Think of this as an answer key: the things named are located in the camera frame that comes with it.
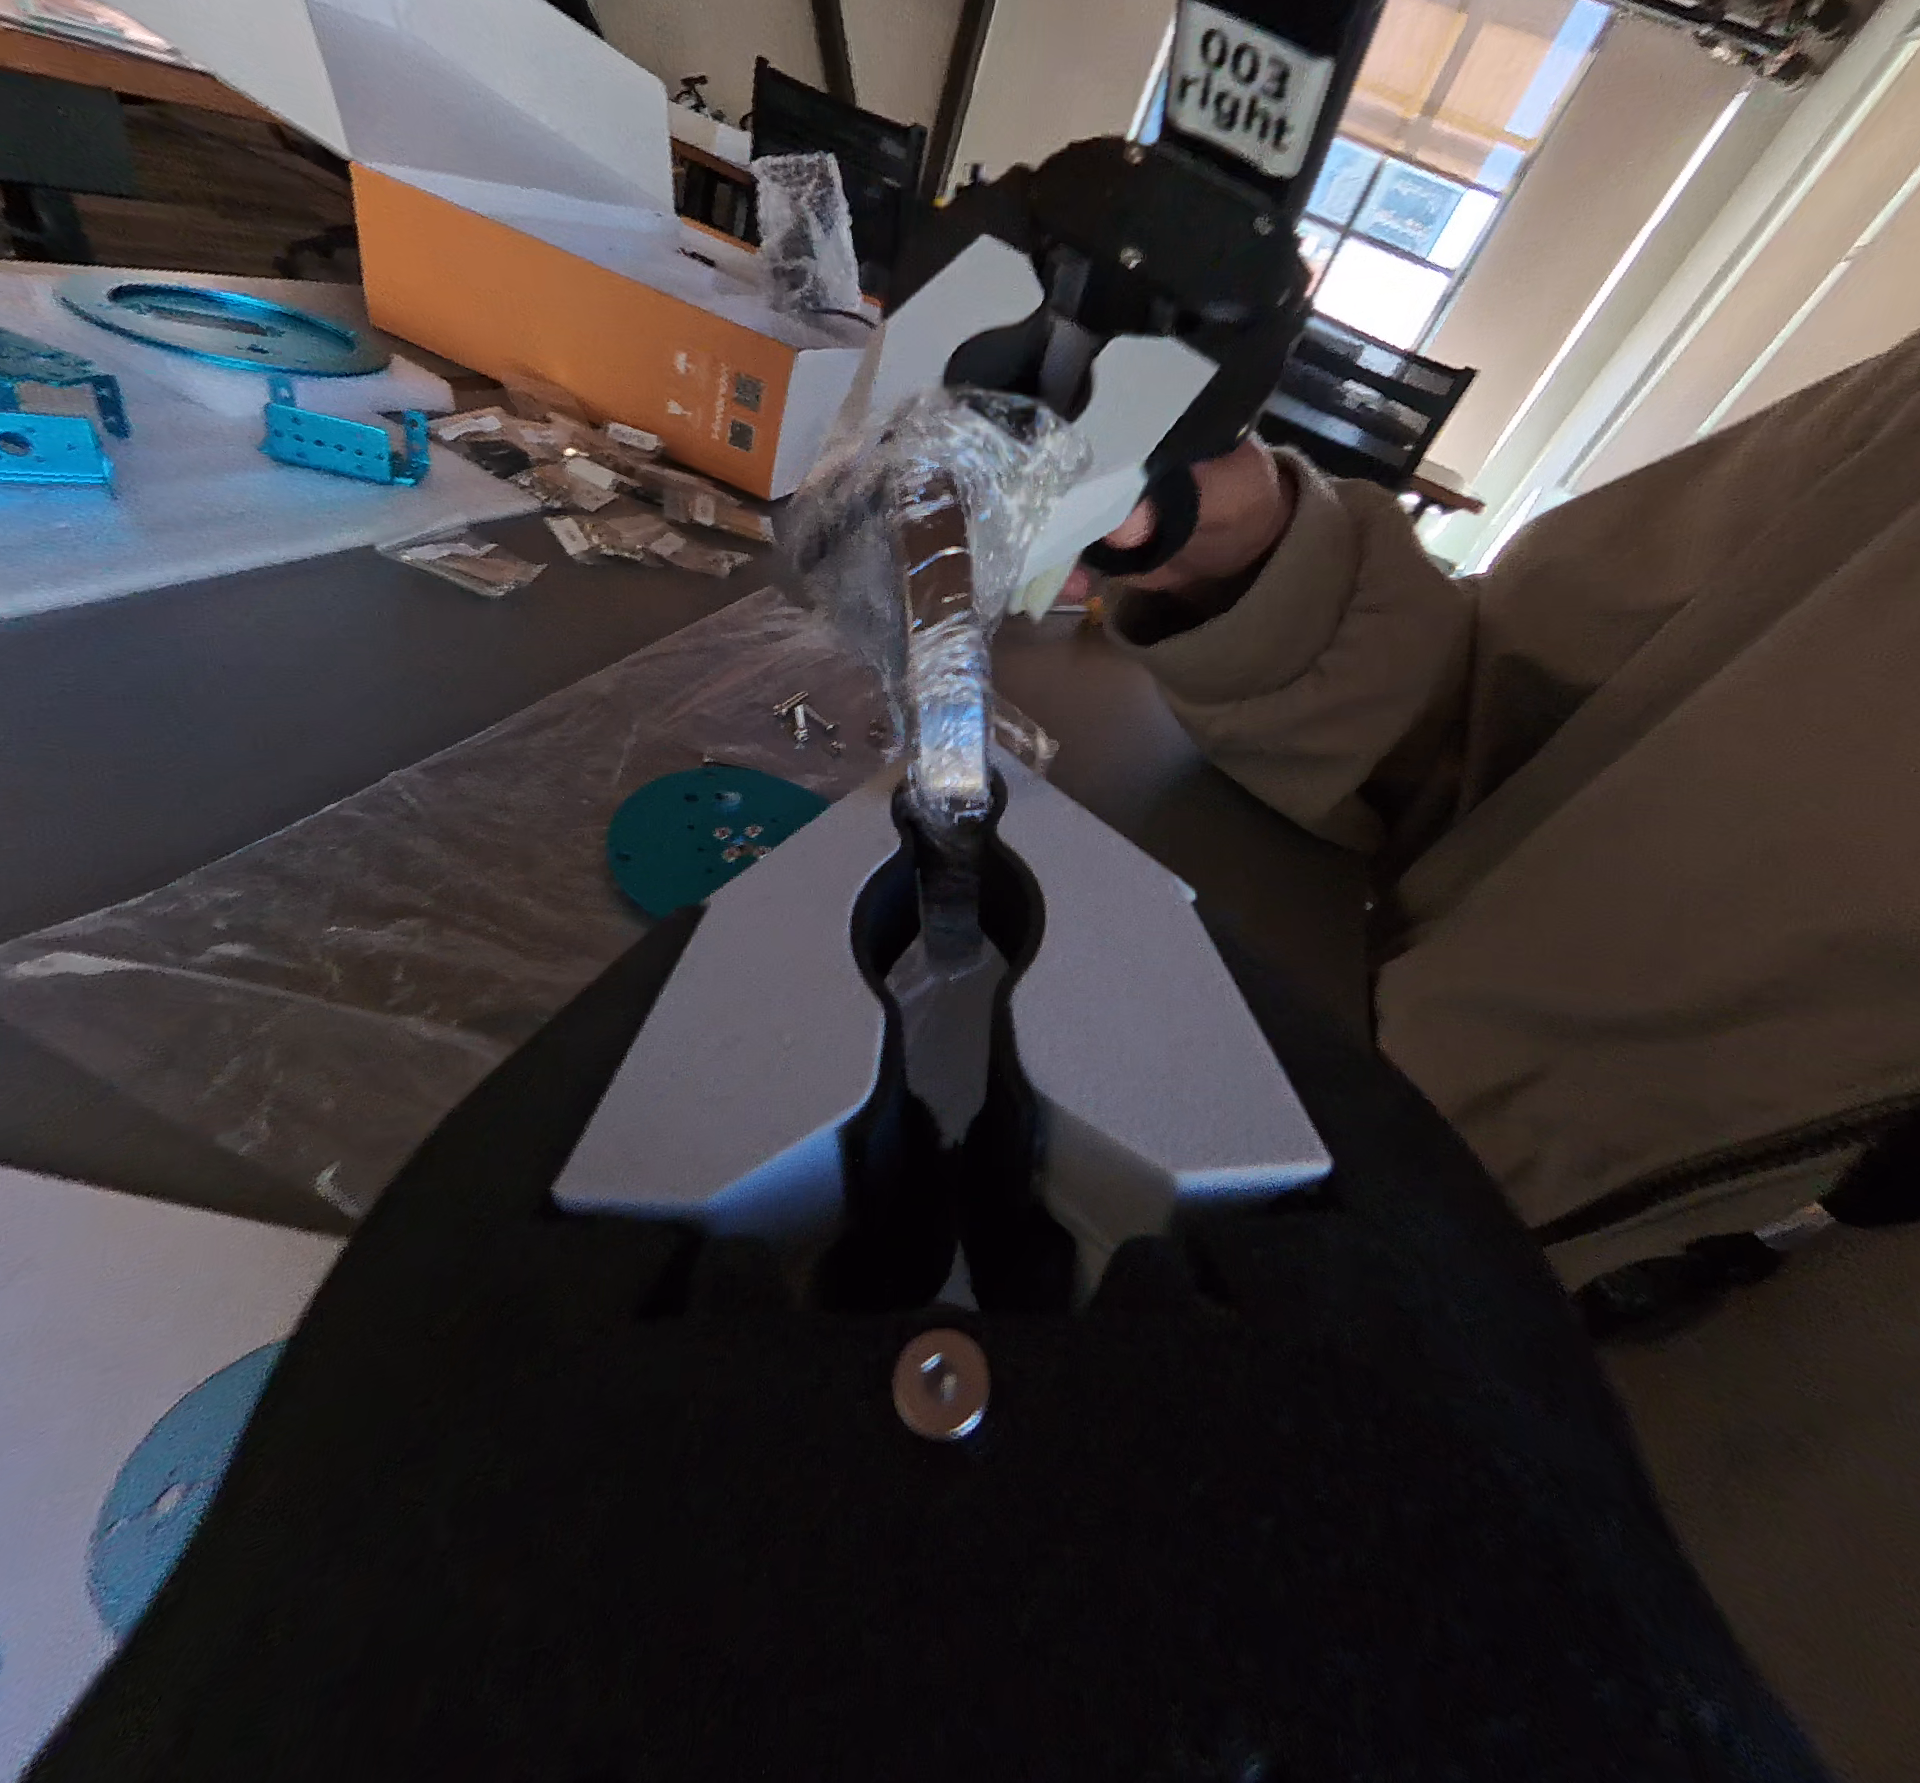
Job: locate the group of blue metal brackets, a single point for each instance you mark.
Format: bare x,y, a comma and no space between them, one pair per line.
45,448

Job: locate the loose screws and nuts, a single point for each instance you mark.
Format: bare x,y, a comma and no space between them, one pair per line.
809,721

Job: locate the blue round metal disc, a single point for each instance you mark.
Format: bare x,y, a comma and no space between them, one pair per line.
675,853

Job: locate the small blue U bracket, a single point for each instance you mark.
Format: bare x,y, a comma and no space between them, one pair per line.
337,439

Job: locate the thick white foam block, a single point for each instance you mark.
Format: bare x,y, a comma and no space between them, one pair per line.
419,394

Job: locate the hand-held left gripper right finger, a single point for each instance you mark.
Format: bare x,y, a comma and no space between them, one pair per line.
1154,1048

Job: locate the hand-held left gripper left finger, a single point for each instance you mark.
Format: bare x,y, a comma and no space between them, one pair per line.
749,1048

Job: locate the assembly manual booklet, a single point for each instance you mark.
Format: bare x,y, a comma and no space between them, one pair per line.
90,1289

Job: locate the pile of small screw bags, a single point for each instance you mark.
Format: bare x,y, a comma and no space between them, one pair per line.
600,522

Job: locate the bubble wrap packing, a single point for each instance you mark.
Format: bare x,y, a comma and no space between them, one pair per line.
804,223

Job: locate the orange cardboard box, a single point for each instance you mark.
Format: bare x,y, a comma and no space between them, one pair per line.
526,298

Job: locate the person's right hand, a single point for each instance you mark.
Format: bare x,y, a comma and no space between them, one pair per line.
1245,508

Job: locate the person's beige jacket torso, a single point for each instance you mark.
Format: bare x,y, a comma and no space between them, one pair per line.
1650,839

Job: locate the white foam sheet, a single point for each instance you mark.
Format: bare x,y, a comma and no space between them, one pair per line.
224,522

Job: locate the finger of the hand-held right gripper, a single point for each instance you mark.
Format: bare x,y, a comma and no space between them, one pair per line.
959,298
1148,394

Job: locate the large clear plastic bag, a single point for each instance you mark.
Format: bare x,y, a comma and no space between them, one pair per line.
375,883

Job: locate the wooden-edged table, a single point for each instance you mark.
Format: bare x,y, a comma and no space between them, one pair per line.
150,88

